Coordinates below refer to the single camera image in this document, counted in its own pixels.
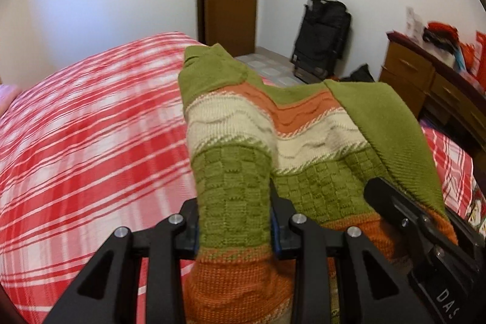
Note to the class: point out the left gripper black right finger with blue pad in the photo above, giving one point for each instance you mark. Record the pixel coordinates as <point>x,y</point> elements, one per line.
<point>370,290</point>

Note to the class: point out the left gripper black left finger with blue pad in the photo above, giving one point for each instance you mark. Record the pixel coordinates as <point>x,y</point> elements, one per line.
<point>106,290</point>

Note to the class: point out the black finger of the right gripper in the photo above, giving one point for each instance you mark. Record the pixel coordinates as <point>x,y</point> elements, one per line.
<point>419,231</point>

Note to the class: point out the green striped knit sweater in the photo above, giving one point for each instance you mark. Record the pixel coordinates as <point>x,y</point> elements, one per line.
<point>316,145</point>

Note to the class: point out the red clothes on dresser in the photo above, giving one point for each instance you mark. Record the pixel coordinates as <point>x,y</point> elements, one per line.
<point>441,35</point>

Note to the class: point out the brown wooden dresser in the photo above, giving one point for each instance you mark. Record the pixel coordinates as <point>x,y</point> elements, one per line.
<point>434,91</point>

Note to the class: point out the black bag on floor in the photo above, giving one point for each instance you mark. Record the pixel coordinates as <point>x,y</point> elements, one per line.
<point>362,74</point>

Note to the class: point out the red white plaid bedspread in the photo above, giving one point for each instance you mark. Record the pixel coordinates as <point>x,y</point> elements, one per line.
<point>99,145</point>

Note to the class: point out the white box on dresser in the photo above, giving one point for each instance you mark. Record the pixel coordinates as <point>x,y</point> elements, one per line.
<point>414,26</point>

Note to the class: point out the black suitcase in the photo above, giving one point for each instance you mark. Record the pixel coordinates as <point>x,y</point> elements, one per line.
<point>321,40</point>

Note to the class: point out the pink pillow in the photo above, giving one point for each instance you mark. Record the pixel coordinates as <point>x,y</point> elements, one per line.
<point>8,93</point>

